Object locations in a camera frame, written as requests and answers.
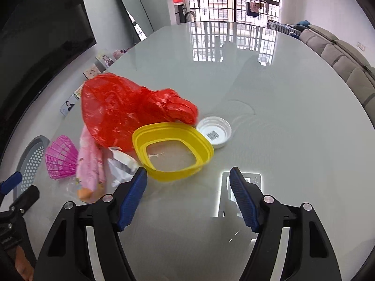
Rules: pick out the pink plastic shuttlecock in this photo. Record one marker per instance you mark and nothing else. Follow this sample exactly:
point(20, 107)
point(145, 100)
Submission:
point(60, 159)

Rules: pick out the grey perforated plastic basket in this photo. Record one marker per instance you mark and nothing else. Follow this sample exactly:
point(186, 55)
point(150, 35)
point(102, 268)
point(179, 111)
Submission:
point(33, 158)

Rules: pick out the dark window grille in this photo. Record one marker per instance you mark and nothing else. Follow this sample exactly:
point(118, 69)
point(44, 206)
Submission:
point(234, 0)

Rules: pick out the checked cloth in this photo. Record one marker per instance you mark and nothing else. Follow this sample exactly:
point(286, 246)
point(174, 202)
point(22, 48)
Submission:
point(282, 27)

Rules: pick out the cartoon print photo frame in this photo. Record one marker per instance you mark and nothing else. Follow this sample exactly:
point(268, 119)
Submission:
point(79, 90)

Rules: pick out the red plastic bag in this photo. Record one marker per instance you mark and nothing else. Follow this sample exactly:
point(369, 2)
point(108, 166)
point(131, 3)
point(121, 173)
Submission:
point(117, 111)

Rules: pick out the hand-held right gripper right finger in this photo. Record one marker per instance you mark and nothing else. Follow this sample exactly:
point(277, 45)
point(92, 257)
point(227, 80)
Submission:
point(244, 202)

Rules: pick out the small clothes drying rack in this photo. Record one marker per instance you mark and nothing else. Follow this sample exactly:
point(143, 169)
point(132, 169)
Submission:
point(255, 7)

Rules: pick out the black television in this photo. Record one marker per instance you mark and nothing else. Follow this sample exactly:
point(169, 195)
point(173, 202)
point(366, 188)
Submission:
point(38, 49)

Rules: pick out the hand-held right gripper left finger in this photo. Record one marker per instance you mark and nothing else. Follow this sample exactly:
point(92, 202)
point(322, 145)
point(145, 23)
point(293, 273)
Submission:
point(131, 202)

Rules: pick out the person's left hand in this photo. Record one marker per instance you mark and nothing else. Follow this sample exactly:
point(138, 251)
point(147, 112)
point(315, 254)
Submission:
point(25, 266)

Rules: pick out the grey sofa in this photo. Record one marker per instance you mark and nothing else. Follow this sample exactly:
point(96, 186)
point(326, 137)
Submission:
point(342, 55)

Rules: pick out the blue plush toy on sofa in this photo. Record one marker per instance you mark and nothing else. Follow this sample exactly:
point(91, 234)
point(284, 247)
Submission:
point(305, 22)

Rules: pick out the black framed standing mirror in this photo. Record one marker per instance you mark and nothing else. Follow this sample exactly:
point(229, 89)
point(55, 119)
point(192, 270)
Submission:
point(131, 8)

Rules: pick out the white plastic wrapper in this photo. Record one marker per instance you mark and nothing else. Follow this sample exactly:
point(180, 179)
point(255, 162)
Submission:
point(121, 164)

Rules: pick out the white round plastic lid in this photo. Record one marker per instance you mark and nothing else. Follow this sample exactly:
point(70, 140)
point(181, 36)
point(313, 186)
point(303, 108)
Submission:
point(214, 131)

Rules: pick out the pink snack wrapper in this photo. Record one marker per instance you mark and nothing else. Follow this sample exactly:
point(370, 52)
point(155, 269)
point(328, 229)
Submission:
point(90, 164)

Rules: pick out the pink plush toy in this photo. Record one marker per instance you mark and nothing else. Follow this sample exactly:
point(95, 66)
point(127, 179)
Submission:
point(118, 53)

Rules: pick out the child photo frame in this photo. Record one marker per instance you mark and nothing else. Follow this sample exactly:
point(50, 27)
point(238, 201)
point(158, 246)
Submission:
point(91, 73)

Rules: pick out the tall photo frame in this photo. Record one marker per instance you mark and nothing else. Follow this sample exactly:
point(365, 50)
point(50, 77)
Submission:
point(105, 60)

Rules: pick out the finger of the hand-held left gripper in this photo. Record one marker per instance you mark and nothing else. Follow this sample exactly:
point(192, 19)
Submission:
point(10, 183)
point(27, 199)

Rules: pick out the white wall socket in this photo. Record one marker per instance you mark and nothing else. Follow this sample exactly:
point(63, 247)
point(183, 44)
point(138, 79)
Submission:
point(361, 46)

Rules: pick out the dark suit portrait frame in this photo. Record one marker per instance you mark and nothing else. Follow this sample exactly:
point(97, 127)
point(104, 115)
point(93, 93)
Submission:
point(68, 105)

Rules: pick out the round standing fan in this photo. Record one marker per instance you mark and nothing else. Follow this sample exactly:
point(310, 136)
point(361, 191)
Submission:
point(187, 16)

